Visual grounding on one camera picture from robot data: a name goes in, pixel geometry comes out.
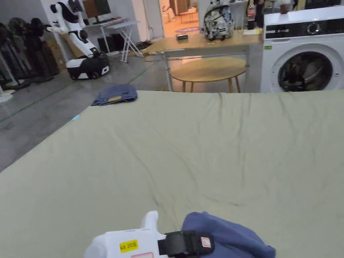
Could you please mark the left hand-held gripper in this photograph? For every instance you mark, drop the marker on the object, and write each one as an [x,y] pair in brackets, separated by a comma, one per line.
[126,242]

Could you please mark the bed with pale green sheet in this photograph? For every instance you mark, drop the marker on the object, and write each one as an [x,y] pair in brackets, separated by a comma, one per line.
[188,150]

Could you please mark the wooden desk with backpack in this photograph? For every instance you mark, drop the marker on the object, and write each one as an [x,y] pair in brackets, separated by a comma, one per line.
[201,43]

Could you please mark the white washing machine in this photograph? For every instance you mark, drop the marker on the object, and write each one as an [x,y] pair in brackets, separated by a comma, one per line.
[303,51]

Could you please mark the dark blue shirt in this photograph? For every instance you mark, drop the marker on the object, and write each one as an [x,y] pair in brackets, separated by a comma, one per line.
[236,239]

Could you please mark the white and black wheeled robot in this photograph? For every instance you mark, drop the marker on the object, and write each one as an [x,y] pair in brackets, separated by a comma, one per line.
[78,35]

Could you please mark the white desk with monitor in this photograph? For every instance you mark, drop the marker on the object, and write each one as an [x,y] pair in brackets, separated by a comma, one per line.
[118,25]

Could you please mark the folded blue denim cloth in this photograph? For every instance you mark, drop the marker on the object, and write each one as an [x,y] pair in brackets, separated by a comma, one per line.
[118,94]

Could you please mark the brown carton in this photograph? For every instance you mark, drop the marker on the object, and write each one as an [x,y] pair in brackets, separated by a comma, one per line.
[57,53]

